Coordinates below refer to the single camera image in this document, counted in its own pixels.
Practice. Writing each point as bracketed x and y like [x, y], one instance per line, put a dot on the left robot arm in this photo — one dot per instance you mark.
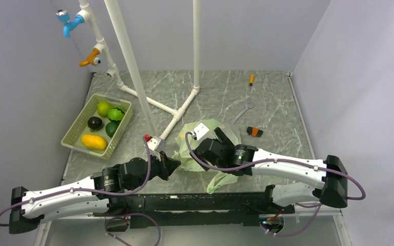
[102, 192]

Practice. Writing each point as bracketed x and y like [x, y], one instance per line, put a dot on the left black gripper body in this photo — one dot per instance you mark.
[157, 167]

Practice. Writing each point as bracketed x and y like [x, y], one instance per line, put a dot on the silver wrench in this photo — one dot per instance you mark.
[248, 106]

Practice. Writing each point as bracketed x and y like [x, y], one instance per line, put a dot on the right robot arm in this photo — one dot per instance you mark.
[324, 181]

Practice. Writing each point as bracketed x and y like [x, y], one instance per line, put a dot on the blue faucet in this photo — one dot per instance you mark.
[68, 24]

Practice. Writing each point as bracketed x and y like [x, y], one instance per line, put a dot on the black orange small tool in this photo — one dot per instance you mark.
[254, 132]

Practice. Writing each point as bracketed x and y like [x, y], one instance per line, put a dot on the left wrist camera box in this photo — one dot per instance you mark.
[155, 145]

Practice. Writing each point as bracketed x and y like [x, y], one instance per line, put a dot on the green plastic basket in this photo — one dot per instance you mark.
[72, 138]

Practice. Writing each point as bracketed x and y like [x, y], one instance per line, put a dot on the light green plastic bag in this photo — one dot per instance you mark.
[189, 164]

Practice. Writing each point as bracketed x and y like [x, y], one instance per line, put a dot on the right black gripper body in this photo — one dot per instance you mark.
[224, 141]

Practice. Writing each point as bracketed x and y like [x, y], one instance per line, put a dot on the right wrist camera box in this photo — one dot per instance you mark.
[201, 132]

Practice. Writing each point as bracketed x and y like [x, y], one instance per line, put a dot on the orange handle screwdriver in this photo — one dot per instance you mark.
[251, 80]

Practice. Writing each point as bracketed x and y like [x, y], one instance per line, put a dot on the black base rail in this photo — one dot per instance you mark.
[245, 208]

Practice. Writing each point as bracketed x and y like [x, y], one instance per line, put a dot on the yellow fake mango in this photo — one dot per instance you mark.
[91, 141]

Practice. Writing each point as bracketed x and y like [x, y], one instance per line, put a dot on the orange faucet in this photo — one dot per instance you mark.
[92, 59]

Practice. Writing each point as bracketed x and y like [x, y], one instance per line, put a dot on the dark green fake avocado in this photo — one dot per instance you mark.
[111, 128]

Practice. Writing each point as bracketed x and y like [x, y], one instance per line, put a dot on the green fake watermelon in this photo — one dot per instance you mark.
[115, 114]

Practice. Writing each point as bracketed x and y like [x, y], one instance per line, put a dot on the yellow-green fake lime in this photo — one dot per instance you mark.
[103, 108]

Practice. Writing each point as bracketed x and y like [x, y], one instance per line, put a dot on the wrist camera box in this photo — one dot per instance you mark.
[201, 132]
[155, 145]

